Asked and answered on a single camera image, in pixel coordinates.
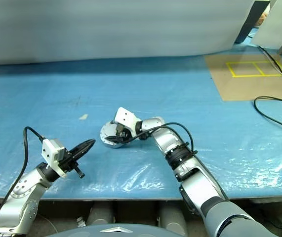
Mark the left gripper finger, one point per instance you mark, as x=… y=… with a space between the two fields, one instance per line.
x=81 y=143
x=87 y=151

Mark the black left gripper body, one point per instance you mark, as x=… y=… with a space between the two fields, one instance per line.
x=69 y=164

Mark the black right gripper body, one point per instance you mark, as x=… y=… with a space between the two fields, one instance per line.
x=126 y=133

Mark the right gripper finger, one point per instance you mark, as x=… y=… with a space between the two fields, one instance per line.
x=114 y=139

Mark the silver hinged motor lid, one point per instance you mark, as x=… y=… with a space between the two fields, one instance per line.
x=107 y=132

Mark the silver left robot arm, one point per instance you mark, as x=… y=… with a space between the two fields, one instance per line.
x=22 y=197

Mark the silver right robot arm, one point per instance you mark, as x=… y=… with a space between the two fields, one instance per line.
x=205 y=177

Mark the beige tape scrap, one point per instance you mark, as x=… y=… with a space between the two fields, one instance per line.
x=83 y=117

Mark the blue plastic table cover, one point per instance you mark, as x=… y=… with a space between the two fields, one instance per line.
x=155 y=86

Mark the grey rounded cylinder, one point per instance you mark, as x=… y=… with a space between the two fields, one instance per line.
x=173 y=216
x=100 y=213

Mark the small white connector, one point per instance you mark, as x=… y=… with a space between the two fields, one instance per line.
x=81 y=222

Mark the grey robot torso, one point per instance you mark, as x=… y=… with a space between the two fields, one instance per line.
x=131 y=232

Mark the white backdrop sheet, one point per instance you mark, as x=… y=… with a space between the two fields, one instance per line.
x=106 y=27

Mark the brown cardboard sheet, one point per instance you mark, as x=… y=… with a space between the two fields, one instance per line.
x=249 y=84

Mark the yellow tape rectangle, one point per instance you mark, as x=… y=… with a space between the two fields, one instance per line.
x=254 y=69

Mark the white upright panel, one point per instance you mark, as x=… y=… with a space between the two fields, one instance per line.
x=276 y=22

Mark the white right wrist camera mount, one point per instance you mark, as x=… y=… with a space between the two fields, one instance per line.
x=127 y=118

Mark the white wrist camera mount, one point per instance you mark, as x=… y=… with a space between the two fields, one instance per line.
x=52 y=154
x=127 y=118

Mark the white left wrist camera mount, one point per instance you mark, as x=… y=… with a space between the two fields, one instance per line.
x=52 y=154

